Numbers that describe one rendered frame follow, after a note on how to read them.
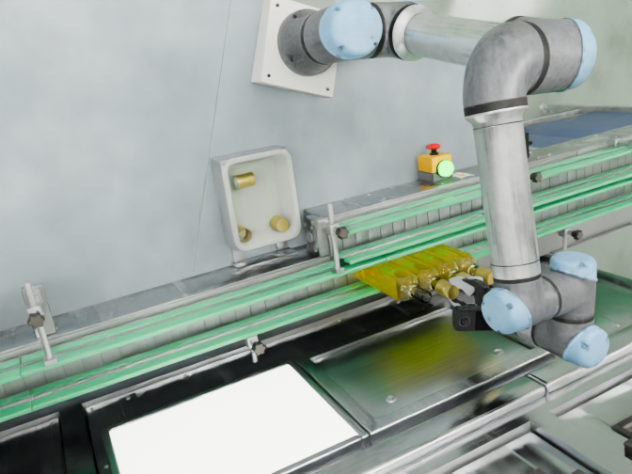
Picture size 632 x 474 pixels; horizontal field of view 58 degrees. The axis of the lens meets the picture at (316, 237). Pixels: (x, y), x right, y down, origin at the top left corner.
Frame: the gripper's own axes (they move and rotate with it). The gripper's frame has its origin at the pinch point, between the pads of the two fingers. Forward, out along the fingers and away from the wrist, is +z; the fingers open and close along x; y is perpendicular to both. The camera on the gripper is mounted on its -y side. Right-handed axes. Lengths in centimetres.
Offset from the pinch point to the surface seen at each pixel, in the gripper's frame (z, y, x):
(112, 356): 27, -70, -6
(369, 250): 21.6, -7.6, 5.7
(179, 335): 27, -55, -6
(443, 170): 30.3, 22.7, 20.1
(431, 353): -0.4, -6.2, -13.2
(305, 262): 27.9, -22.3, 4.1
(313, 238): 29.0, -18.9, 9.5
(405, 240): 21.0, 3.0, 6.4
